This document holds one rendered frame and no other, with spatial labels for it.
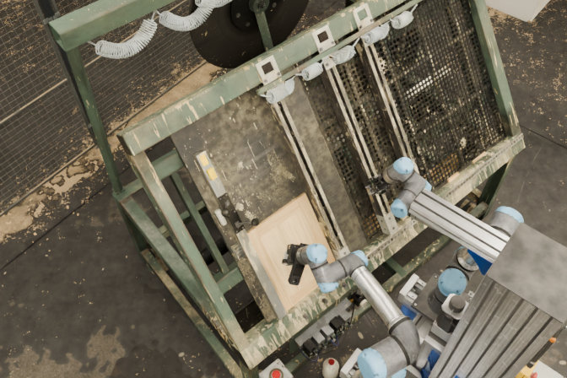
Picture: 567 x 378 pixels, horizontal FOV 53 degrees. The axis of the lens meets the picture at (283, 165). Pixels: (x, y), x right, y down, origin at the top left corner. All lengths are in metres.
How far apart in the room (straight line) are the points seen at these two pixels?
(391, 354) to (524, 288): 0.51
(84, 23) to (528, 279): 1.86
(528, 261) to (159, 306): 2.72
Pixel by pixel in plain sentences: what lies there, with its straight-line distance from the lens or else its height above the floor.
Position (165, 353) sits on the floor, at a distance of 3.92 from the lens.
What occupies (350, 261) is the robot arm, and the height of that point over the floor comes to 1.62.
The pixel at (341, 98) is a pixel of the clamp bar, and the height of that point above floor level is 1.57.
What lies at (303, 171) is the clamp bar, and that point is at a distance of 2.76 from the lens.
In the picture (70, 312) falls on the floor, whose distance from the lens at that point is 4.22.
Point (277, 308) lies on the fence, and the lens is 2.90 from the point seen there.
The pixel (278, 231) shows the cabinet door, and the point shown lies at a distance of 2.81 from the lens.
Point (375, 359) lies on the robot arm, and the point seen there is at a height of 1.68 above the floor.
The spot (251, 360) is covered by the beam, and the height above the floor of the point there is 0.85.
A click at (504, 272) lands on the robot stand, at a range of 1.89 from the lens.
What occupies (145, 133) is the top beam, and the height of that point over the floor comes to 1.88.
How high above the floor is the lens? 3.60
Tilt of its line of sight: 52 degrees down
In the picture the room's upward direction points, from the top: 2 degrees counter-clockwise
